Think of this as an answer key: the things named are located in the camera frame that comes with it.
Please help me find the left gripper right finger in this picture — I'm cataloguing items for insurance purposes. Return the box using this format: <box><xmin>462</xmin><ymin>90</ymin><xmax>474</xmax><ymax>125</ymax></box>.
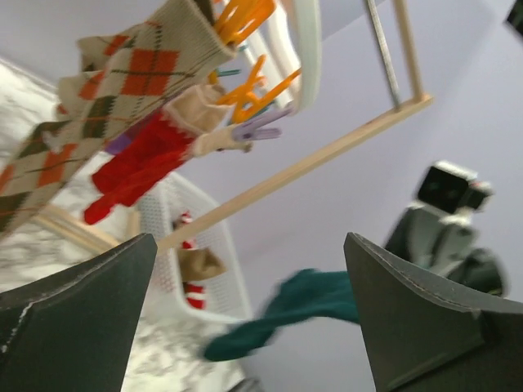
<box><xmin>344</xmin><ymin>233</ymin><xmax>522</xmax><ymax>392</ymax></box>

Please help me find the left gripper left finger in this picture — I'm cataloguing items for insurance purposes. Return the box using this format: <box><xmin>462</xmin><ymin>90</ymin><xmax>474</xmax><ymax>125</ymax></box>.
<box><xmin>1</xmin><ymin>234</ymin><xmax>157</xmax><ymax>392</ymax></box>

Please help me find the dark teal sock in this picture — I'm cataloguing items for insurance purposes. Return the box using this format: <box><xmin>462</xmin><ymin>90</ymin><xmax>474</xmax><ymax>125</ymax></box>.
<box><xmin>203</xmin><ymin>269</ymin><xmax>360</xmax><ymax>362</ymax></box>

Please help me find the wooden hanger rack frame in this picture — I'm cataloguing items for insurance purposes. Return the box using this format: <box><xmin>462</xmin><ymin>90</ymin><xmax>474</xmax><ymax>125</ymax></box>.
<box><xmin>32</xmin><ymin>0</ymin><xmax>434</xmax><ymax>254</ymax></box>

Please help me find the purple clothespin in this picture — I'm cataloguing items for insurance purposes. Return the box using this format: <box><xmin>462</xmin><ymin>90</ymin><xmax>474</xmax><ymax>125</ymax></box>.
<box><xmin>231</xmin><ymin>103</ymin><xmax>293</xmax><ymax>142</ymax></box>

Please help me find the beige argyle sock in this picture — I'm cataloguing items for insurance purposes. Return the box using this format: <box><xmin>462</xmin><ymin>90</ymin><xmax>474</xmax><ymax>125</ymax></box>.
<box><xmin>1</xmin><ymin>1</ymin><xmax>235</xmax><ymax>237</ymax></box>

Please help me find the white round clip hanger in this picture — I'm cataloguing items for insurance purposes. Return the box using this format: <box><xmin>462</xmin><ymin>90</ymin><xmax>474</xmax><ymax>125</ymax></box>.
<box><xmin>242</xmin><ymin>0</ymin><xmax>322</xmax><ymax>114</ymax></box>

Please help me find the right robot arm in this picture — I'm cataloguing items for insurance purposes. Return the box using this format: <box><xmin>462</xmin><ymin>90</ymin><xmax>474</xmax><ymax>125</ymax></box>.
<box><xmin>384</xmin><ymin>204</ymin><xmax>507</xmax><ymax>297</ymax></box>

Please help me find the red white striped sock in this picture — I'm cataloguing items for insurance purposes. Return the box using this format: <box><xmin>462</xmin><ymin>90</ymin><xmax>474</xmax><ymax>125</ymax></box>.
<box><xmin>172</xmin><ymin>210</ymin><xmax>207</xmax><ymax>313</ymax></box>

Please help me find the plain tan sock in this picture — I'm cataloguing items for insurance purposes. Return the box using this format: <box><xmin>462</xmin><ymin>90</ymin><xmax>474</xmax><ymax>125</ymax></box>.
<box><xmin>177</xmin><ymin>247</ymin><xmax>226</xmax><ymax>282</ymax></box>

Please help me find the white plastic basket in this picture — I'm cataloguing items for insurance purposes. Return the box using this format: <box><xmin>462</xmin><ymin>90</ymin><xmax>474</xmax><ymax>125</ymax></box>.
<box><xmin>137</xmin><ymin>172</ymin><xmax>252</xmax><ymax>324</ymax></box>

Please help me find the red beige reindeer sock front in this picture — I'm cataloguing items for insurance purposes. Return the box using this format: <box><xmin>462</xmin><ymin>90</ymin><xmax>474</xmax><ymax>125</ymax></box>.
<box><xmin>83</xmin><ymin>84</ymin><xmax>253</xmax><ymax>225</ymax></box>

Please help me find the yellow orange clothespin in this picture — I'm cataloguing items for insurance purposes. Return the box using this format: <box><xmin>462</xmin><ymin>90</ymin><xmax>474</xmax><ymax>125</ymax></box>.
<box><xmin>214</xmin><ymin>0</ymin><xmax>276</xmax><ymax>46</ymax></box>

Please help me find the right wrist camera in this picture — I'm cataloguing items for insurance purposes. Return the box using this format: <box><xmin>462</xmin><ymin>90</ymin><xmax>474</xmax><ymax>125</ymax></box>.
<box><xmin>409</xmin><ymin>160</ymin><xmax>494</xmax><ymax>226</ymax></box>

